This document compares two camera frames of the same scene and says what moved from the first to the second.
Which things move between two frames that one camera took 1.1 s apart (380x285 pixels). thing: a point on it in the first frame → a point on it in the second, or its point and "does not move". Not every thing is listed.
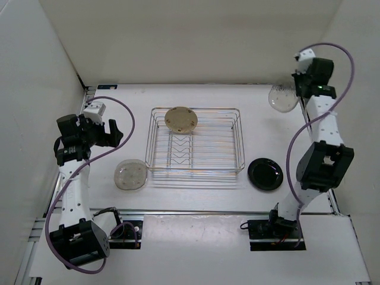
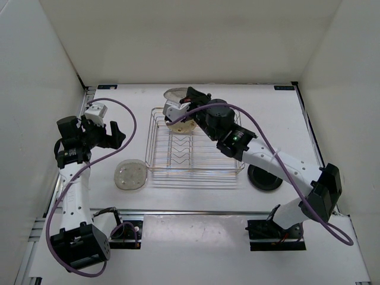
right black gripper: [297, 76] → [195, 97]
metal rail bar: [187, 211] does not move
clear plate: [130, 174] does not move
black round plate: [265, 174] does not move
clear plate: [283, 98] → [176, 94]
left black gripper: [111, 139] does not move
